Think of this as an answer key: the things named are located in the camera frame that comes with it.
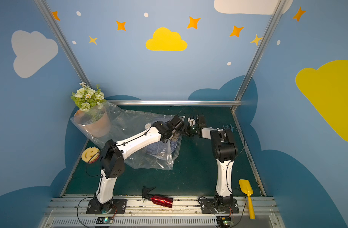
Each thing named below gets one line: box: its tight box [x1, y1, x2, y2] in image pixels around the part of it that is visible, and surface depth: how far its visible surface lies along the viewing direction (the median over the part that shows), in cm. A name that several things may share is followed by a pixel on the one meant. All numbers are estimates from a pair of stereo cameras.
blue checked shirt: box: [145, 138, 178, 157], surface depth 86 cm
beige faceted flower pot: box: [73, 106, 112, 139], surface depth 89 cm
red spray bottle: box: [141, 185, 174, 209], surface depth 76 cm
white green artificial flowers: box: [70, 82, 107, 112], surface depth 88 cm
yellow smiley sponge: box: [81, 146, 101, 164], surface depth 92 cm
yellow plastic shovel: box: [238, 179, 256, 220], surface depth 80 cm
